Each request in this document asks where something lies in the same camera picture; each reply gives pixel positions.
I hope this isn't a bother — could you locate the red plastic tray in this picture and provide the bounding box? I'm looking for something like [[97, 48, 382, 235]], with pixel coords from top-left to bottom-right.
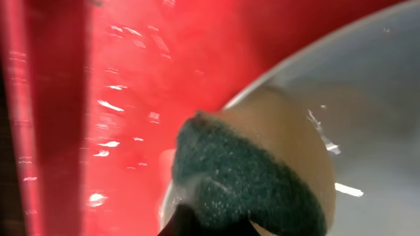
[[1, 0, 394, 235]]

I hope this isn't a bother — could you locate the white plate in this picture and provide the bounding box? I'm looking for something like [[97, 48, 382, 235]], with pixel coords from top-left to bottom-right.
[[160, 1, 419, 235]]

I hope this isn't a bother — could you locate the green and yellow sponge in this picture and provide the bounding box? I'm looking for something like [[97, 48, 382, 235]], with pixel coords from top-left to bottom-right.
[[172, 88, 336, 235]]

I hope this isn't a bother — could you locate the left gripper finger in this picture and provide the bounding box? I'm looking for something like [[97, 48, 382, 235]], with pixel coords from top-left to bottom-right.
[[157, 203, 262, 236]]

